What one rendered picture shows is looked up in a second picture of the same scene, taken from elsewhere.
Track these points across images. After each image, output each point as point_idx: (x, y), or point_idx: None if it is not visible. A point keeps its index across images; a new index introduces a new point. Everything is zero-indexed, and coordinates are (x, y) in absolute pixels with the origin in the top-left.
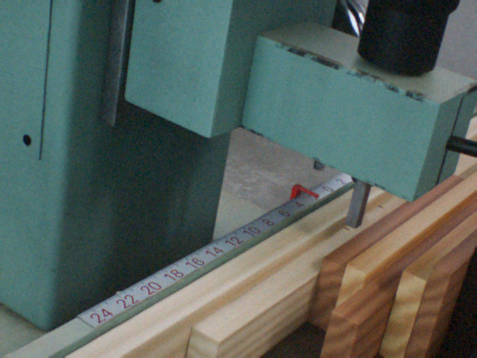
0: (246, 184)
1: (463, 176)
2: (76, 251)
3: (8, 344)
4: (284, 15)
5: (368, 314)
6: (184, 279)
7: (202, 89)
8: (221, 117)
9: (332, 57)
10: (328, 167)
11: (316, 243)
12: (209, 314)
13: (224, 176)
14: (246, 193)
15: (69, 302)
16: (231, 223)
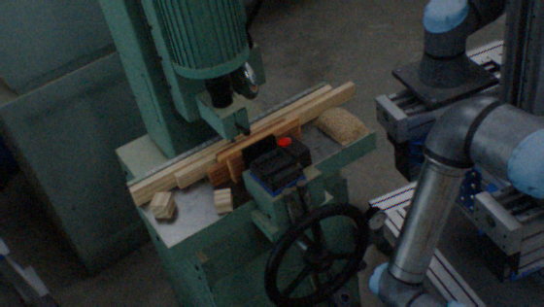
0: (424, 51)
1: (298, 116)
2: (180, 147)
3: None
4: (204, 87)
5: (215, 170)
6: (174, 162)
7: (184, 111)
8: (190, 117)
9: (207, 103)
10: (485, 32)
11: (221, 148)
12: (179, 170)
13: (411, 48)
14: (421, 57)
15: None
16: None
